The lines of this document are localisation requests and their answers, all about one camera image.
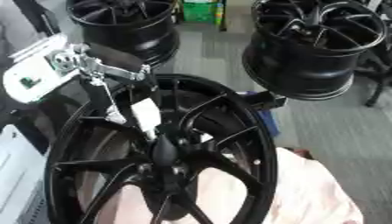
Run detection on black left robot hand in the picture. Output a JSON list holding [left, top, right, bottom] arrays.
[[76, 42, 165, 126]]

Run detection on black wheel rim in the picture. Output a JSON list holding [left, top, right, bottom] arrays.
[[240, 0, 389, 102], [64, 0, 183, 68]]

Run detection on large black spoked wheel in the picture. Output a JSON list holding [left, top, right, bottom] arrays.
[[43, 73, 281, 224]]

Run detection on green box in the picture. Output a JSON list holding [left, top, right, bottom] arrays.
[[180, 0, 227, 25]]

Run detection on white cabinet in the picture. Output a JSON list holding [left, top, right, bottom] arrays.
[[0, 123, 54, 224]]

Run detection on blue stand with black clamp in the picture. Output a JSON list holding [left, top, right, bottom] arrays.
[[243, 90, 290, 138]]

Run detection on black stand legs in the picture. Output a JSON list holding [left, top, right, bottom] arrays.
[[355, 43, 392, 108]]

